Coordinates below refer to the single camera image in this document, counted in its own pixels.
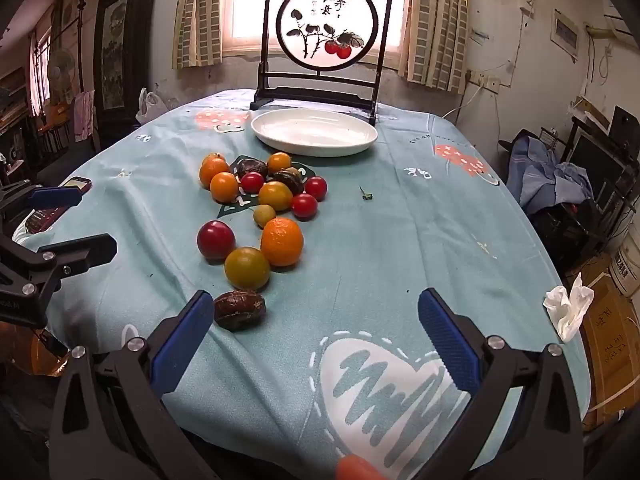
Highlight white plastic bag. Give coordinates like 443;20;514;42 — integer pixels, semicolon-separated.
136;87;168;125

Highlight white bucket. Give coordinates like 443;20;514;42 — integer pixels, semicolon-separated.
609;240;640;297

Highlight black monitor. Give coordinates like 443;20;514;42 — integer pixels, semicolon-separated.
567;120;638;211

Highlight light blue printed tablecloth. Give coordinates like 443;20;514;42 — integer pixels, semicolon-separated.
12;89;591;480

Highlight dark wooden cabinet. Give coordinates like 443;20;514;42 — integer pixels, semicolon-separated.
92;0;163;146

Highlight smartphone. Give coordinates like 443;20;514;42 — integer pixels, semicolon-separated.
59;176;93;196

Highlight blue clothes pile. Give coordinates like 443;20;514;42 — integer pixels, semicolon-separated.
505;130;593;216

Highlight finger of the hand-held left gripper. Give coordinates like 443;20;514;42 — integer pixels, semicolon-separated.
0;234;118;306
0;180;83;233

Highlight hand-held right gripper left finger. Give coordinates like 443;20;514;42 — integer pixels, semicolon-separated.
48;290;216;480

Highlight electric fan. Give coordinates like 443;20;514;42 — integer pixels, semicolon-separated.
47;49;77;92

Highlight blurred orange object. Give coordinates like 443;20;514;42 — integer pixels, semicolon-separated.
335;454;391;480

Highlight cardboard box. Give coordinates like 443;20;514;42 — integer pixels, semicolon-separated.
580;270;640;411

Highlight large orange mandarin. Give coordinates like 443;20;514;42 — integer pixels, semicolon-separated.
260;216;305;268

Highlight yellow-orange cherry tomato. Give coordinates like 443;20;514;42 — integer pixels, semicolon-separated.
210;172;240;204

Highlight bright window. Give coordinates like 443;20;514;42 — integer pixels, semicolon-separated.
220;0;416;58

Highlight yellow cherry tomato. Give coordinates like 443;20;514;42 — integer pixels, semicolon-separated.
258;181;294;212

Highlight beige checked curtain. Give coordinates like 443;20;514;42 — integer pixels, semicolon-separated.
171;0;223;70
398;0;468;95

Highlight white wall frame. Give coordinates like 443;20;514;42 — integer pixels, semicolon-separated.
550;8;581;63

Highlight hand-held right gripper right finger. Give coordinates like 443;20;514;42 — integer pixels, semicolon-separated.
417;287;586;480

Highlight black speaker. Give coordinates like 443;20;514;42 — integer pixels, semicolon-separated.
611;105;640;151

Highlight crumpled white tissue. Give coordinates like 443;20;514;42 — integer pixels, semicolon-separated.
542;272;596;343

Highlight white oval plate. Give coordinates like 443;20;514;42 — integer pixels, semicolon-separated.
250;108;378;157

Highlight wall socket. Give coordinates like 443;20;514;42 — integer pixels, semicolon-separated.
470;72;502;93

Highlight pink towel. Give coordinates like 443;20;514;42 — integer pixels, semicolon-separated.
74;89;96;143

